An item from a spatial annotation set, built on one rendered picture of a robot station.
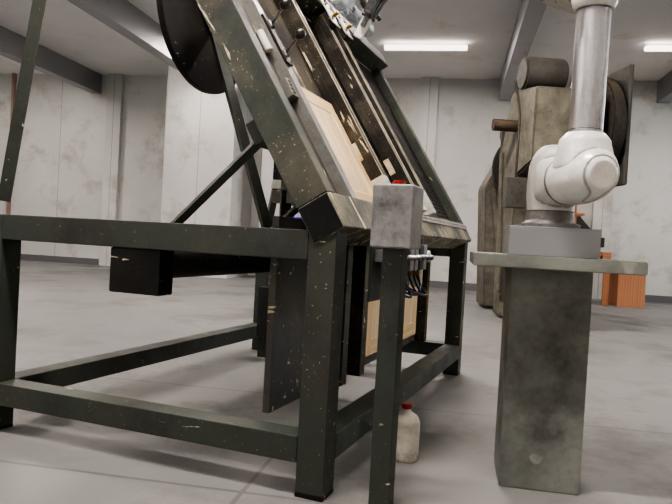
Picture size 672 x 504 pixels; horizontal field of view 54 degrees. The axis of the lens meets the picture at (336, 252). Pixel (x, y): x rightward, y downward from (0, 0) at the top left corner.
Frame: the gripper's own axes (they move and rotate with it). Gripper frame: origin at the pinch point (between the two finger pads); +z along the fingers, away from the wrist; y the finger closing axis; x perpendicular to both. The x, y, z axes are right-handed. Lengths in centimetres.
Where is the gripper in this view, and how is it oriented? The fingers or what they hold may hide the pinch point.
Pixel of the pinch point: (362, 27)
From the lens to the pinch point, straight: 223.3
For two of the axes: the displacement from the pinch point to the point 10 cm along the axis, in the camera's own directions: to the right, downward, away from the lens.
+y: -2.3, 0.1, -9.7
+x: 8.5, 4.9, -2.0
